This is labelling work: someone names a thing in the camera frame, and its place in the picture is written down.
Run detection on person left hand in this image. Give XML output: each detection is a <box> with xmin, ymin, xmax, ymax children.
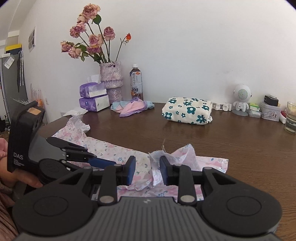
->
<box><xmin>1</xmin><ymin>138</ymin><xmax>43</xmax><ymax>188</ymax></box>

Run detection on drinking glass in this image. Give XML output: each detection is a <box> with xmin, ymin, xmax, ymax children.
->
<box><xmin>285</xmin><ymin>101</ymin><xmax>296</xmax><ymax>133</ymax></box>

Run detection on purple tissue pack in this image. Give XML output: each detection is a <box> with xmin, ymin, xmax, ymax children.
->
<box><xmin>79</xmin><ymin>74</ymin><xmax>107</xmax><ymax>98</ymax></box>
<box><xmin>79</xmin><ymin>94</ymin><xmax>110</xmax><ymax>112</ymax></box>

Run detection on grey tin box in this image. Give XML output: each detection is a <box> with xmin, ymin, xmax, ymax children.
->
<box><xmin>259</xmin><ymin>102</ymin><xmax>281</xmax><ymax>121</ymax></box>

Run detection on pastel pink blue cloth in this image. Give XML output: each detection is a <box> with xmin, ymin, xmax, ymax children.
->
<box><xmin>110</xmin><ymin>97</ymin><xmax>154</xmax><ymax>118</ymax></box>

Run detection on crumpled white tissue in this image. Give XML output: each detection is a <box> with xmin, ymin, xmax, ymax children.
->
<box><xmin>61</xmin><ymin>107</ymin><xmax>87</xmax><ymax>116</ymax></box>

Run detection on black charger adapter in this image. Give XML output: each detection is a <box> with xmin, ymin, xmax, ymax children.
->
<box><xmin>264</xmin><ymin>95</ymin><xmax>278</xmax><ymax>106</ymax></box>

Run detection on brown tea drink bottle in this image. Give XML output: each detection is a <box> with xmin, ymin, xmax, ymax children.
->
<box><xmin>129</xmin><ymin>64</ymin><xmax>144</xmax><ymax>100</ymax></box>

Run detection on lower purple tissue pack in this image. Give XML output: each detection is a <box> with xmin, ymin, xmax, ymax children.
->
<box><xmin>79</xmin><ymin>94</ymin><xmax>110</xmax><ymax>112</ymax></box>

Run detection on pink floral dress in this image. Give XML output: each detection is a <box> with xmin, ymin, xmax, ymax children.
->
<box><xmin>53</xmin><ymin>116</ymin><xmax>228</xmax><ymax>198</ymax></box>

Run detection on purple textured vase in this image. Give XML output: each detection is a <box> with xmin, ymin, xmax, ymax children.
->
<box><xmin>100</xmin><ymin>61</ymin><xmax>123</xmax><ymax>104</ymax></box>

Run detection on small green white boxes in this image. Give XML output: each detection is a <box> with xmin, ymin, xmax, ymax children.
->
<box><xmin>248</xmin><ymin>103</ymin><xmax>261</xmax><ymax>118</ymax></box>

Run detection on folded white teal floral cloth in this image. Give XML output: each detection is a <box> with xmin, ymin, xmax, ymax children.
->
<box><xmin>162</xmin><ymin>97</ymin><xmax>213</xmax><ymax>125</ymax></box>

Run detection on white robot figurine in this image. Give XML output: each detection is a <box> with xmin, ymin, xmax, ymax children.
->
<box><xmin>232</xmin><ymin>84</ymin><xmax>252</xmax><ymax>116</ymax></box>

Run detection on dried pink rose bouquet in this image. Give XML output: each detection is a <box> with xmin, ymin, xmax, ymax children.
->
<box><xmin>60</xmin><ymin>3</ymin><xmax>132</xmax><ymax>64</ymax></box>

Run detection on upper purple tissue pack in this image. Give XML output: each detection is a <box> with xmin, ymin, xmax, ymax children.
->
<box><xmin>79</xmin><ymin>74</ymin><xmax>107</xmax><ymax>98</ymax></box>

